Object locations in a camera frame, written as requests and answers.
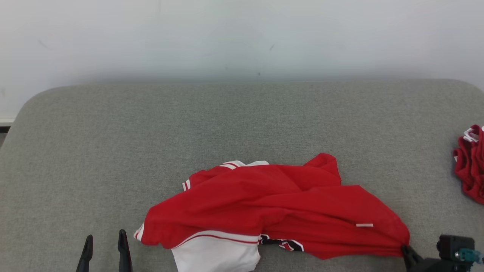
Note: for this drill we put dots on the red shorts with white stripe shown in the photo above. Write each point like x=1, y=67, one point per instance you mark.
x=472, y=166

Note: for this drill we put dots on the grey fabric sofa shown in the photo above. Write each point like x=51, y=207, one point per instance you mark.
x=151, y=151

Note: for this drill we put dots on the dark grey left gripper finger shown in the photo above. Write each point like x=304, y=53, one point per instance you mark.
x=85, y=257
x=124, y=257

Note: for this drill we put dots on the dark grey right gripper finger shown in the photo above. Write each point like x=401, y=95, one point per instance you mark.
x=411, y=255

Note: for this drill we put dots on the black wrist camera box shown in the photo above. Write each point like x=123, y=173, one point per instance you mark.
x=452, y=245

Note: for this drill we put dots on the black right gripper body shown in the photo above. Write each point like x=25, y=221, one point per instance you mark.
x=431, y=266

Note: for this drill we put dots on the red and white jersey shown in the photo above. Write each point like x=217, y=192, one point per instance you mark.
x=264, y=204

